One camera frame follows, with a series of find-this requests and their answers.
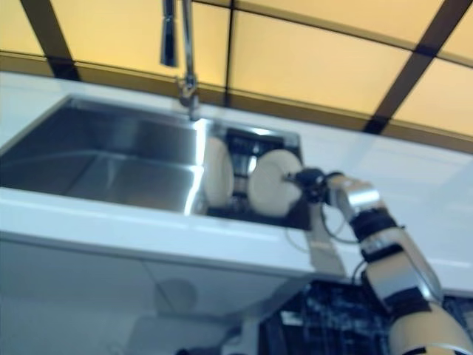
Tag open built-in dishwasher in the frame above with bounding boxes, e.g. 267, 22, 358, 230
257, 280, 473, 355

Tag stainless steel sink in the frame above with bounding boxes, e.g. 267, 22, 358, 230
0, 93, 313, 231

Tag cream ceramic plate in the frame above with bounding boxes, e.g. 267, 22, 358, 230
203, 136, 235, 206
247, 149, 302, 220

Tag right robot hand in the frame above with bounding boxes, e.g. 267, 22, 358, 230
282, 167, 331, 203

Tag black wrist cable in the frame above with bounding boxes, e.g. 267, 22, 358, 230
319, 203, 366, 246

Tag black dish drying rack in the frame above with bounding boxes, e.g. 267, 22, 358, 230
205, 126, 312, 231

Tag wire dishwasher rack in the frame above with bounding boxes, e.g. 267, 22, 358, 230
273, 283, 470, 355

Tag narrow white cabinet door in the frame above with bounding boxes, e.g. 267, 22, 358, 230
143, 258, 308, 326

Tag chrome kitchen faucet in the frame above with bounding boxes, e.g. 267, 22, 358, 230
158, 0, 201, 122

